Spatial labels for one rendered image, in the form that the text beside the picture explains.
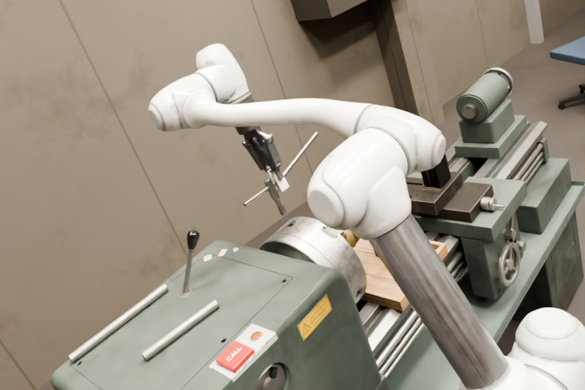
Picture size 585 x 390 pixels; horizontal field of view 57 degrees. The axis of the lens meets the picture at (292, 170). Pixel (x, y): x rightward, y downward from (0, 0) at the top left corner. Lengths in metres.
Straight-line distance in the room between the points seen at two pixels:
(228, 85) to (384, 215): 0.62
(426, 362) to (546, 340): 0.79
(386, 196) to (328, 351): 0.48
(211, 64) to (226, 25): 2.41
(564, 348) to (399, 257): 0.43
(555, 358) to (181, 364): 0.79
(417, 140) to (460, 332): 0.38
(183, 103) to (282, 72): 2.78
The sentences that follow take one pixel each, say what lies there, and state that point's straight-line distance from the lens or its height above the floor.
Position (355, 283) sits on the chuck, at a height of 1.07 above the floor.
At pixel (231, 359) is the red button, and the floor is 1.27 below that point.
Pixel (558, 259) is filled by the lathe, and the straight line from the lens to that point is 2.72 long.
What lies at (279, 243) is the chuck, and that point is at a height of 1.23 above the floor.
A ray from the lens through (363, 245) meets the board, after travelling 2.02.
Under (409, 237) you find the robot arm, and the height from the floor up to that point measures 1.41.
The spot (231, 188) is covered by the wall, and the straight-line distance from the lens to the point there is 3.96.
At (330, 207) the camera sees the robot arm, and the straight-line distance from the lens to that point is 0.99.
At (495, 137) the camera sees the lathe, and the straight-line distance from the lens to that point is 2.42.
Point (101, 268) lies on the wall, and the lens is 3.71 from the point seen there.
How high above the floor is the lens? 2.00
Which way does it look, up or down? 24 degrees down
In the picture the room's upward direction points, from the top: 20 degrees counter-clockwise
